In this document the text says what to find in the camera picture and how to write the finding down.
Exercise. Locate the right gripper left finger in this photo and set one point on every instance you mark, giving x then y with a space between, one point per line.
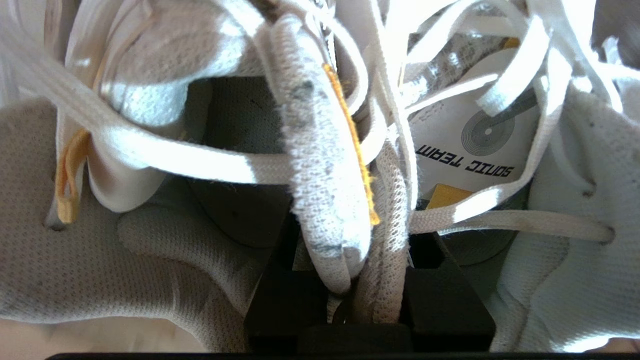
280 310

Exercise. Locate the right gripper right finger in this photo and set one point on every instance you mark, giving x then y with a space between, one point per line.
445 310

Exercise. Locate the white mesh sneaker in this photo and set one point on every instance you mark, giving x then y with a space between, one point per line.
75 260
575 280

